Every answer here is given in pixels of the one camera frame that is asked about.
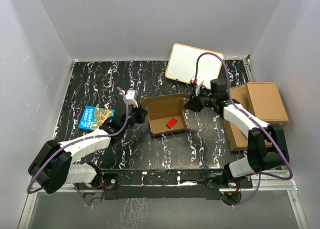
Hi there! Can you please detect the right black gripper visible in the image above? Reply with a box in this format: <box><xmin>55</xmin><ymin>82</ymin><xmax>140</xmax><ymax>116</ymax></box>
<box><xmin>183</xmin><ymin>87</ymin><xmax>216</xmax><ymax>113</ymax></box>

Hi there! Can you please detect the small red block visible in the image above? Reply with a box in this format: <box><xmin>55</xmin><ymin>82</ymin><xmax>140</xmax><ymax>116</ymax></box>
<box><xmin>166</xmin><ymin>117</ymin><xmax>178</xmax><ymax>129</ymax></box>

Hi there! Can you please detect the blue treehouse book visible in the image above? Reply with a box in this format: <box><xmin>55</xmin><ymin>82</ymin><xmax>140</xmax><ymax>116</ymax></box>
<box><xmin>78</xmin><ymin>105</ymin><xmax>115</xmax><ymax>132</ymax></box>

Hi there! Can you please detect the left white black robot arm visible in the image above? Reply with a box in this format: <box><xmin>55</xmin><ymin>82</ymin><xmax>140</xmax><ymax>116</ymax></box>
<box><xmin>27</xmin><ymin>105</ymin><xmax>148</xmax><ymax>194</ymax></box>

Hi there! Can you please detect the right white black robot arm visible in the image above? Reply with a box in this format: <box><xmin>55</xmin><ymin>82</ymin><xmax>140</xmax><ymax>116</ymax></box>
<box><xmin>184</xmin><ymin>79</ymin><xmax>290</xmax><ymax>188</ymax></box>

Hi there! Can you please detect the flat brown cardboard box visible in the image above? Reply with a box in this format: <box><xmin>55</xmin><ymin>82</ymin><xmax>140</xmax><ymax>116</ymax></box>
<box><xmin>222</xmin><ymin>86</ymin><xmax>273</xmax><ymax>153</ymax></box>

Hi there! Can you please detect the closed brown cardboard box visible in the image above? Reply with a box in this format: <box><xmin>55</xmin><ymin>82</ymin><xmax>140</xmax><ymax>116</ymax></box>
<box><xmin>245</xmin><ymin>82</ymin><xmax>289</xmax><ymax>125</ymax></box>

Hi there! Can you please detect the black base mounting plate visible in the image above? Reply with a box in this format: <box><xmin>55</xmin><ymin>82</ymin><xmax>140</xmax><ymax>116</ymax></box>
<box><xmin>77</xmin><ymin>169</ymin><xmax>253</xmax><ymax>200</ymax></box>

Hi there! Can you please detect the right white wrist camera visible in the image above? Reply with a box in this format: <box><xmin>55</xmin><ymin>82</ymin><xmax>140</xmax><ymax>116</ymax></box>
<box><xmin>190</xmin><ymin>76</ymin><xmax>204</xmax><ymax>97</ymax></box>

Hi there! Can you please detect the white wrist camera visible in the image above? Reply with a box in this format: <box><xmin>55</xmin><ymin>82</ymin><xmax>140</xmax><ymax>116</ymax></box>
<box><xmin>190</xmin><ymin>76</ymin><xmax>204</xmax><ymax>97</ymax></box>
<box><xmin>125</xmin><ymin>90</ymin><xmax>139</xmax><ymax>108</ymax></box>

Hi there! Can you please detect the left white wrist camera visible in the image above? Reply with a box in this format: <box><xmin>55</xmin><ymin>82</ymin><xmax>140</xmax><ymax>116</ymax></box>
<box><xmin>125</xmin><ymin>90</ymin><xmax>139</xmax><ymax>108</ymax></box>

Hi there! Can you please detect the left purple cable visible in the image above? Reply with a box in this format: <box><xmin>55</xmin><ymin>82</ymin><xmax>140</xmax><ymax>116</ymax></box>
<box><xmin>26</xmin><ymin>86</ymin><xmax>131</xmax><ymax>207</ymax></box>

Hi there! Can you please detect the purple cable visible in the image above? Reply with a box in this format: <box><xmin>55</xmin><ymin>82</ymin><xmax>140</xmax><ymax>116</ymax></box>
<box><xmin>194</xmin><ymin>52</ymin><xmax>294</xmax><ymax>206</ymax></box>
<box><xmin>26</xmin><ymin>86</ymin><xmax>131</xmax><ymax>207</ymax></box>

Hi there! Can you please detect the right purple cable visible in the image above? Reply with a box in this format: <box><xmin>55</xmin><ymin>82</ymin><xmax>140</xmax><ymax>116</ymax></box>
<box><xmin>194</xmin><ymin>52</ymin><xmax>294</xmax><ymax>206</ymax></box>

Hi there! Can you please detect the whiteboard with wooden frame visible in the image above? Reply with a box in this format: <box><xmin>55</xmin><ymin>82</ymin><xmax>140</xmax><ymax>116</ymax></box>
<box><xmin>165</xmin><ymin>43</ymin><xmax>224</xmax><ymax>89</ymax></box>

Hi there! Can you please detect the aluminium frame rail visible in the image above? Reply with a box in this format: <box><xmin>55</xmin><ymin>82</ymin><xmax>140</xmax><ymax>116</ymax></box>
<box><xmin>18</xmin><ymin>175</ymin><xmax>308</xmax><ymax>229</ymax></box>

